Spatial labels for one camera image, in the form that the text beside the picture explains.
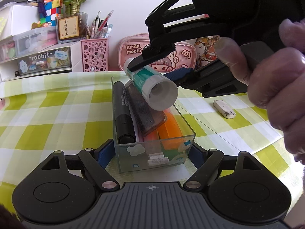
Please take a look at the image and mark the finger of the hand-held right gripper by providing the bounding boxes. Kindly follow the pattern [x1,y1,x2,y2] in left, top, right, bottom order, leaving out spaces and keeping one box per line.
[163,58,249,98]
[127,0,230,72]

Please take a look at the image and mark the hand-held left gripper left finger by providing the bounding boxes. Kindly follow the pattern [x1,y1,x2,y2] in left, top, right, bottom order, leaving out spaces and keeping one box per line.
[42,138,121,191]

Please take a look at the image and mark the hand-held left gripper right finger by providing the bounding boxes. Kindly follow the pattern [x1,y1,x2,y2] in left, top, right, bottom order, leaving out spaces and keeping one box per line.
[183,142,264,191]

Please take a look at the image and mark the green highlighter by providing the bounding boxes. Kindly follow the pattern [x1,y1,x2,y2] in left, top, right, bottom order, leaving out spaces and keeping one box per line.
[160,138,191,165]

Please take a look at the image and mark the clear plastic organizer box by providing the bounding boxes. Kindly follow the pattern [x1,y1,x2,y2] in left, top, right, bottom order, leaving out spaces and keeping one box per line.
[111,75,196,173]

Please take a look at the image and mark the green and white glue stick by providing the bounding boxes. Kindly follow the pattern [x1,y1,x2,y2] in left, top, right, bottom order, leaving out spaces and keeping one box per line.
[123,57,179,111]

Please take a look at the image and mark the orange highlighter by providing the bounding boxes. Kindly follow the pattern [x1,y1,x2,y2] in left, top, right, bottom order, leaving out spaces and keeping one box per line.
[156,108,184,146]

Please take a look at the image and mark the black marker pen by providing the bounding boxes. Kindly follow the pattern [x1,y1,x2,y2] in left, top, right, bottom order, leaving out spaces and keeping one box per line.
[112,81,137,145]

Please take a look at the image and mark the pink highlighter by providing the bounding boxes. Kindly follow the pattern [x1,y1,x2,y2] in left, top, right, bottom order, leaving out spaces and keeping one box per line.
[137,130,161,146]

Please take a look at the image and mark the brown translucent case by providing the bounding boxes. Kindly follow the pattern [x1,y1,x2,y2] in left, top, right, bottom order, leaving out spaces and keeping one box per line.
[125,80,168,136]

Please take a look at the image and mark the person's right hand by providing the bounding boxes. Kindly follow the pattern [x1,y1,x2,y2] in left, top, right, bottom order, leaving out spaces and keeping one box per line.
[216,18,305,165]

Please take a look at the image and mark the pink cartoon pencil case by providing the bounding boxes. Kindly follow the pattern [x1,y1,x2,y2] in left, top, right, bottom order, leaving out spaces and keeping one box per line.
[118,33,197,73]

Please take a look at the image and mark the pink perforated pen holder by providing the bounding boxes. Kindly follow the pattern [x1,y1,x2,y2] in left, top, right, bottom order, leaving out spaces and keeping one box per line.
[80,38,110,72]

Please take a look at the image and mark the dirty white eraser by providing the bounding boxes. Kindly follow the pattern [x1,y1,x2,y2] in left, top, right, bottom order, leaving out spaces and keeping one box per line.
[213,99,236,119]

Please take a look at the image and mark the bunch of pens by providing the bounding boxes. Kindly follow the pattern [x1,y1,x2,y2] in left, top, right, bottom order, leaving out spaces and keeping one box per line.
[84,10,114,40]

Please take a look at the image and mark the green checked tablecloth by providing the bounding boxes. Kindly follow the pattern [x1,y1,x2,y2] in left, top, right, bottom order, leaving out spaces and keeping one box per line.
[0,70,305,208]

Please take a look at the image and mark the white drawer organizer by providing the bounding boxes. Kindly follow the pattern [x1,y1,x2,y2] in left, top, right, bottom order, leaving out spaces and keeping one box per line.
[0,37,83,83]

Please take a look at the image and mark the clear glass vase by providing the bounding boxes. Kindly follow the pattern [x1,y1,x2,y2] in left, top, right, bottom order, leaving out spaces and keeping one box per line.
[58,12,89,44]

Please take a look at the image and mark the framed calligraphy sign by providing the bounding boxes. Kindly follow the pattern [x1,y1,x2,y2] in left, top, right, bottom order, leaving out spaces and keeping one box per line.
[56,15,80,41]

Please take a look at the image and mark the large colourful puzzle cube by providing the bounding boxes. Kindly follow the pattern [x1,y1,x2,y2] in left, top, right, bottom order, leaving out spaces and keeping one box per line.
[42,0,64,17]

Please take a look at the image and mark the small orange figurine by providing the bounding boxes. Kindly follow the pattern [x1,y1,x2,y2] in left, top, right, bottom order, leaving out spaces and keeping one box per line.
[30,21,51,29]

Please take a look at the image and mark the clear plastic storage box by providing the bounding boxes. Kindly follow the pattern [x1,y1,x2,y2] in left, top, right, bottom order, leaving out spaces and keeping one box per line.
[13,26,58,52]

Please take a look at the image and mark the white storage box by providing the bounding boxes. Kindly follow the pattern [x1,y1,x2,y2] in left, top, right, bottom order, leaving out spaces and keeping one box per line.
[0,3,42,40]

